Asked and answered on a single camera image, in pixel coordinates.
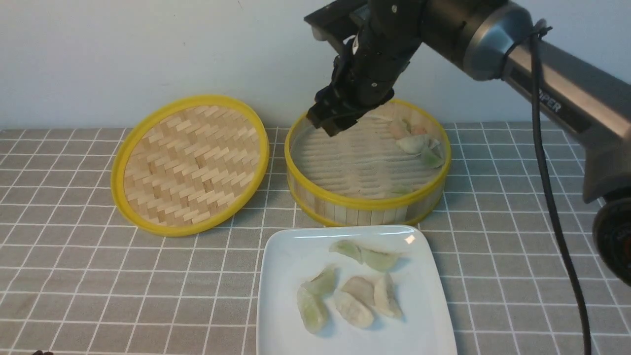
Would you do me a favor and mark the white dumpling plate right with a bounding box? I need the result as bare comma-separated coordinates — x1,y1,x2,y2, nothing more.
373,273,403,319

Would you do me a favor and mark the green dumpling steamer front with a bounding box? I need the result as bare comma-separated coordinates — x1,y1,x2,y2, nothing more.
389,185,415,196

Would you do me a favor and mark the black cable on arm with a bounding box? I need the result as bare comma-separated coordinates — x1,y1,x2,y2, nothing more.
501,19,592,355

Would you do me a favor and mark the white dumpling plate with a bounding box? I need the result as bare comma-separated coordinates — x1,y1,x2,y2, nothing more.
333,290,375,329
373,273,403,319

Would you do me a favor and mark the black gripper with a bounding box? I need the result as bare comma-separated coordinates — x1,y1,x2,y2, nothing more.
307,0,426,137

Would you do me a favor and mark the green dumpling in steamer right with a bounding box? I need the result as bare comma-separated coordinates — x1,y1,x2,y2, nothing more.
420,146,444,169

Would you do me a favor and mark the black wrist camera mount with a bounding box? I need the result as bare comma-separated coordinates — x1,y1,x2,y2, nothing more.
304,0,369,55

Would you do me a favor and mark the white dumpling plate centre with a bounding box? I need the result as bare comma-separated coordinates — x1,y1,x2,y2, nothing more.
333,290,375,329

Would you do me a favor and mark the pale green dumpling plate top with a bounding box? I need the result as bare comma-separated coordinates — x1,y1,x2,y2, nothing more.
329,240,363,264

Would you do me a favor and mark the green dumpling top of plate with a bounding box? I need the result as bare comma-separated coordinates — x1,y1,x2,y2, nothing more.
360,247,400,273

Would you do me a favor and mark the pink dumpling plate centre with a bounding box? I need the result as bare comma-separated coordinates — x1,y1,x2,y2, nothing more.
341,276,375,307

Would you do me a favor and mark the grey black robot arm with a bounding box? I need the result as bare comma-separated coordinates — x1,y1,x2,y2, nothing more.
304,0,631,284

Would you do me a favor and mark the pink dumpling in steamer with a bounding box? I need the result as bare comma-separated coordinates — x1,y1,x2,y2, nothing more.
388,119,411,140

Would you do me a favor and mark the bamboo steamer lid yellow rim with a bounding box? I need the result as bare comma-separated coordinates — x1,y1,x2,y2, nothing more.
110,95,271,237

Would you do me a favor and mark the white dumpling in steamer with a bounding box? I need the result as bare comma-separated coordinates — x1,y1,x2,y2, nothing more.
396,134,431,155

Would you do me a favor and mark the bamboo steamer basket yellow rim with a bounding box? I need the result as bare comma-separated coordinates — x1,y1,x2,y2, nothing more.
284,99,452,227

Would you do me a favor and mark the green dumpling plate left lower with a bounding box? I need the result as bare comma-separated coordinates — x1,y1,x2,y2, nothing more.
297,287,329,335

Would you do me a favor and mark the white square plate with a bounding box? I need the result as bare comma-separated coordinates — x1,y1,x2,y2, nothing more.
256,225,457,355

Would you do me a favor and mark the orange dumpling in steamer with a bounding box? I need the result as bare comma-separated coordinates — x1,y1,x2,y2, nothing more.
410,124,428,136

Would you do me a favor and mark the green dumpling plate left upper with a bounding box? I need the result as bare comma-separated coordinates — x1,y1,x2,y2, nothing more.
301,265,337,297

